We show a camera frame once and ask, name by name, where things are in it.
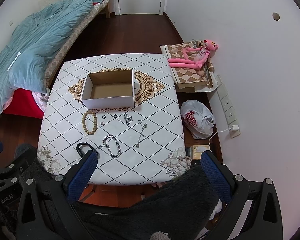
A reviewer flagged black band bracelet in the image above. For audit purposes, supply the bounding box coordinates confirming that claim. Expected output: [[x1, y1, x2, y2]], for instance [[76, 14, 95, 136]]
[[76, 142, 99, 158]]

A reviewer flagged silver chain bracelet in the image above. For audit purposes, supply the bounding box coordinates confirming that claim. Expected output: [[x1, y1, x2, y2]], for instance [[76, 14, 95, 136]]
[[100, 134, 121, 158]]

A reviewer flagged wooden bead bracelet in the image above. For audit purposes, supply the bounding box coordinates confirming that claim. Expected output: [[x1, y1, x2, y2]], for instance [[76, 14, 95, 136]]
[[82, 109, 99, 136]]

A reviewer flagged small yellow box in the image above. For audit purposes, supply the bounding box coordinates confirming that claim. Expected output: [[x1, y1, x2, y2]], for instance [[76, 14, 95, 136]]
[[190, 145, 210, 160]]

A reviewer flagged black fuzzy seat cover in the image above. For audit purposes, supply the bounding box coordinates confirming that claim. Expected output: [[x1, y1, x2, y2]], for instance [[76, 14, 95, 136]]
[[73, 165, 219, 239]]

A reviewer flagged red bed sheet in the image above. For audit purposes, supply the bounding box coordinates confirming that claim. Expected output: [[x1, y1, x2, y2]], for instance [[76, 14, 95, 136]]
[[3, 88, 44, 119]]

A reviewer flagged white plastic bag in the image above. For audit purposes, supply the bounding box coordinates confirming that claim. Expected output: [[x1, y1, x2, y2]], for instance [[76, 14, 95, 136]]
[[180, 100, 215, 139]]

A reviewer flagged white patterned tablecloth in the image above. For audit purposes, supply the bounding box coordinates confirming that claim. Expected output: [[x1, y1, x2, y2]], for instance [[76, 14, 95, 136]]
[[38, 53, 191, 185]]

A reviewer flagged silver charm cluster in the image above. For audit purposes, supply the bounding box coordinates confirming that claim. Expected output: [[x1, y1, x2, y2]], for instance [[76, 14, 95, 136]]
[[123, 112, 133, 126]]

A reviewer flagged light blue duvet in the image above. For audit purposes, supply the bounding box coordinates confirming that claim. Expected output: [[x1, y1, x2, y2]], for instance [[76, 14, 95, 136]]
[[0, 0, 104, 114]]

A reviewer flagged white cardboard box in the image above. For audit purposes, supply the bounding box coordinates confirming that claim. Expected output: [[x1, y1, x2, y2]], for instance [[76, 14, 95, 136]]
[[80, 69, 135, 110]]

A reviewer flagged checkered cushion stool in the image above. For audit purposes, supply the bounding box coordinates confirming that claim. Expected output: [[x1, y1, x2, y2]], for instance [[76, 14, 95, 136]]
[[160, 39, 218, 93]]

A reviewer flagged pink panther plush toy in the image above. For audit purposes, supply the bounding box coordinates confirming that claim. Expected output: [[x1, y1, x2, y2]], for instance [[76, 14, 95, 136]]
[[168, 39, 219, 70]]

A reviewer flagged bed with checkered mattress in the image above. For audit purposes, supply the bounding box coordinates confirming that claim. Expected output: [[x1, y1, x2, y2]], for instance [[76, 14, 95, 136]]
[[44, 0, 110, 88]]

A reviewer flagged white charger with cable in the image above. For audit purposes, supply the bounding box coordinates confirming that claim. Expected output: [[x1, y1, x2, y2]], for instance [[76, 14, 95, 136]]
[[208, 125, 239, 152]]

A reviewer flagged white wall power strip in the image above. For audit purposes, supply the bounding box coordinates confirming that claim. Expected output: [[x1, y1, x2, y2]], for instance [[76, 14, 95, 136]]
[[216, 75, 241, 139]]

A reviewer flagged thin silver necklace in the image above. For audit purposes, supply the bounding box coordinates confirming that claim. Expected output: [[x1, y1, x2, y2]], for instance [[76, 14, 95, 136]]
[[135, 120, 148, 149]]

